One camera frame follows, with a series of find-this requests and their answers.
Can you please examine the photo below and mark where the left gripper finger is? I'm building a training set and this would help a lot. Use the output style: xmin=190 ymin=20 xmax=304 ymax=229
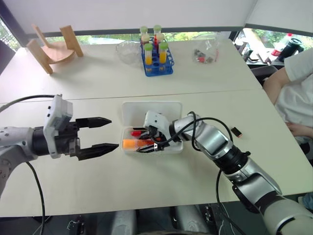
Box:
xmin=75 ymin=117 xmax=112 ymax=129
xmin=77 ymin=143 xmax=120 ymax=162

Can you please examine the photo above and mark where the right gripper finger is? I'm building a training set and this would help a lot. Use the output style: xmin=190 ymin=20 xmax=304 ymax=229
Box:
xmin=133 ymin=127 xmax=154 ymax=140
xmin=136 ymin=143 xmax=159 ymax=153

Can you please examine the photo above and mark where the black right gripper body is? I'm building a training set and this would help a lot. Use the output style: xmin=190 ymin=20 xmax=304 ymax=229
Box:
xmin=146 ymin=125 xmax=170 ymax=150

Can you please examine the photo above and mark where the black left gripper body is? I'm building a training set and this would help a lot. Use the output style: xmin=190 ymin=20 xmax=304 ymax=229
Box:
xmin=54 ymin=121 xmax=81 ymax=158

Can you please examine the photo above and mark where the orange marker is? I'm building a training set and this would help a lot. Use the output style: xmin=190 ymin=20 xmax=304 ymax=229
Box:
xmin=122 ymin=139 xmax=155 ymax=150

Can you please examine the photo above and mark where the white plastic pencil case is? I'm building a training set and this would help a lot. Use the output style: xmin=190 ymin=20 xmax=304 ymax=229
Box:
xmin=121 ymin=101 xmax=184 ymax=155

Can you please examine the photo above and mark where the person bare hand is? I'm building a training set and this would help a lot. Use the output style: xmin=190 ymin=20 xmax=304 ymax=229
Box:
xmin=285 ymin=121 xmax=313 ymax=138

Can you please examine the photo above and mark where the blue test tube rack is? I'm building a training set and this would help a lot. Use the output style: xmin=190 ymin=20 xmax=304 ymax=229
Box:
xmin=139 ymin=36 xmax=175 ymax=77

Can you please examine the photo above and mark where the grey rounded shape under table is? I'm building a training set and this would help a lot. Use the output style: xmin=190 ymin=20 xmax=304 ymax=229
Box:
xmin=114 ymin=210 xmax=136 ymax=235
xmin=175 ymin=205 xmax=210 ymax=235

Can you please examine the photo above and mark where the crumpled clear plastic bag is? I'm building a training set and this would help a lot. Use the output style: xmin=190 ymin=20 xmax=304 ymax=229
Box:
xmin=115 ymin=40 xmax=143 ymax=67

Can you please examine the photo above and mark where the wooden curved stand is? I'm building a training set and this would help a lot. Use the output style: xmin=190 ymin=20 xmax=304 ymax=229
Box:
xmin=26 ymin=23 xmax=84 ymax=75

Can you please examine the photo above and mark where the green capped orange liquid tube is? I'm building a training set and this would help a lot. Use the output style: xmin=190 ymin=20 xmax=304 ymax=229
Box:
xmin=143 ymin=43 xmax=155 ymax=66
xmin=158 ymin=41 xmax=169 ymax=63

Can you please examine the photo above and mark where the small black red cap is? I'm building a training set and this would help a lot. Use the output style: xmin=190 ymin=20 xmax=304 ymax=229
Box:
xmin=231 ymin=126 xmax=244 ymax=139

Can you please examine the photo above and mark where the clear bag with small parts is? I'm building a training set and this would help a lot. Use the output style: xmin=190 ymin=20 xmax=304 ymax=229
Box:
xmin=191 ymin=33 xmax=222 ymax=65

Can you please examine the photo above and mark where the person in white shirt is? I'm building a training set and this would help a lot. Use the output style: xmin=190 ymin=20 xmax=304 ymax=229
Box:
xmin=273 ymin=47 xmax=313 ymax=145

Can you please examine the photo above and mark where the red labelled soda bottle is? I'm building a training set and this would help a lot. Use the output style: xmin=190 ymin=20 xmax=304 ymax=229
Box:
xmin=270 ymin=32 xmax=293 ymax=57

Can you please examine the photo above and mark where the black cylindrical cup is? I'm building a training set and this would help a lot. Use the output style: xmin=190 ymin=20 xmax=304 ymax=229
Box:
xmin=278 ymin=37 xmax=305 ymax=62

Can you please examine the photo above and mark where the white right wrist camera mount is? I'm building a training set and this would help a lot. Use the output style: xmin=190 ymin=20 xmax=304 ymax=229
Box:
xmin=143 ymin=110 xmax=184 ymax=152

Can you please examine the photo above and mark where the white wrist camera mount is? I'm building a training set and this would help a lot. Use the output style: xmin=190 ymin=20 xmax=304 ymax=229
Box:
xmin=43 ymin=94 xmax=74 ymax=159
xmin=143 ymin=110 xmax=184 ymax=152

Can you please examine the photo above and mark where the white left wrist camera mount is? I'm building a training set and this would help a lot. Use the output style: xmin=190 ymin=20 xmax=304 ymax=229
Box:
xmin=43 ymin=94 xmax=74 ymax=159

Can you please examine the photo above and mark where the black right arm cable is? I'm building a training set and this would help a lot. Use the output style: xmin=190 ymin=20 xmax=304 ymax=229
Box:
xmin=156 ymin=111 xmax=242 ymax=235

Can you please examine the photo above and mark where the black bracket under table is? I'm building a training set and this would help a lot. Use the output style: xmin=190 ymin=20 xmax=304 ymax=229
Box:
xmin=66 ymin=215 xmax=86 ymax=235

